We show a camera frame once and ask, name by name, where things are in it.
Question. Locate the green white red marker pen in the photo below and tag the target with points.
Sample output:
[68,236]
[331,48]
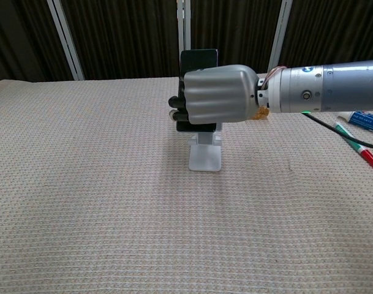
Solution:
[357,146]

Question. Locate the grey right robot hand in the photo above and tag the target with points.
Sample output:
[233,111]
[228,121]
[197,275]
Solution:
[218,93]

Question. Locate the white phone stand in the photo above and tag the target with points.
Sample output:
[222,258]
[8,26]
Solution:
[204,153]

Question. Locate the beige woven tablecloth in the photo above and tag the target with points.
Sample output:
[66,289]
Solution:
[112,199]

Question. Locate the blue and white toothpaste tube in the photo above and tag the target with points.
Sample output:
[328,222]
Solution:
[365,120]

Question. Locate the orange juice bottle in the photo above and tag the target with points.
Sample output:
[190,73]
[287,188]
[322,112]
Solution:
[261,113]

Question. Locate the white folding screen frame post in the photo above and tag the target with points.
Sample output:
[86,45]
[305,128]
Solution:
[279,33]
[183,30]
[65,36]

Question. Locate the black smartphone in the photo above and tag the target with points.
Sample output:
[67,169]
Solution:
[198,61]

